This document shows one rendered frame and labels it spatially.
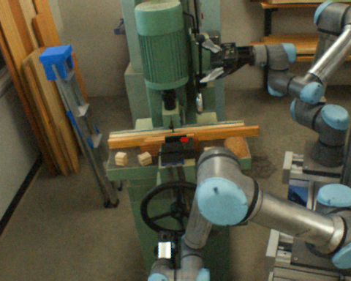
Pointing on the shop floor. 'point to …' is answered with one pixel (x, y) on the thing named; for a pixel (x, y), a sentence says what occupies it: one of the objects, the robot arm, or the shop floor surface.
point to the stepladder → (77, 115)
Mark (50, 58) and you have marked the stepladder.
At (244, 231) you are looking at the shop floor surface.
